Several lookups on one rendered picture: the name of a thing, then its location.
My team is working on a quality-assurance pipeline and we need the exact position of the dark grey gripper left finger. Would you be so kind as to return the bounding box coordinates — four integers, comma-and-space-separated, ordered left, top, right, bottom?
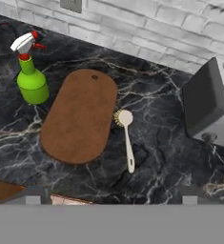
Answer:
0, 185, 51, 205

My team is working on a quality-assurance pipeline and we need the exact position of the brown wooden cabinet front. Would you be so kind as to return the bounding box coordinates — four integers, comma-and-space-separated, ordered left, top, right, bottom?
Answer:
0, 178, 27, 203

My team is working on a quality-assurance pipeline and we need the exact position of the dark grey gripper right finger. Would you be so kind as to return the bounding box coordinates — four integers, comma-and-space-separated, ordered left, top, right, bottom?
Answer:
173, 185, 224, 205

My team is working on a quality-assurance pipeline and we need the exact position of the green spray bottle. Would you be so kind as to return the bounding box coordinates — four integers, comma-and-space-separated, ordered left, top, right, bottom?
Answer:
10, 30, 51, 106

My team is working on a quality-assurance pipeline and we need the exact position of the brown wooden cutting board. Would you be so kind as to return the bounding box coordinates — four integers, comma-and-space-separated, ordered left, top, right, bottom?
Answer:
39, 69, 119, 166

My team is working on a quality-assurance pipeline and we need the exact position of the grey wall outlet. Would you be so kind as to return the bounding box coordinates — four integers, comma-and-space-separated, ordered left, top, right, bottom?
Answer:
59, 0, 84, 14

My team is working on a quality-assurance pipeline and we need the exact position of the grey and black toaster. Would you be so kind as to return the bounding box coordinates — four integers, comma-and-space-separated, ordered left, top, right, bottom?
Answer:
181, 56, 224, 149

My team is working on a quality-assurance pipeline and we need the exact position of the cream dish brush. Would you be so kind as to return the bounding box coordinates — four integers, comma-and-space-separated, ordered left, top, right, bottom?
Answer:
112, 109, 136, 174

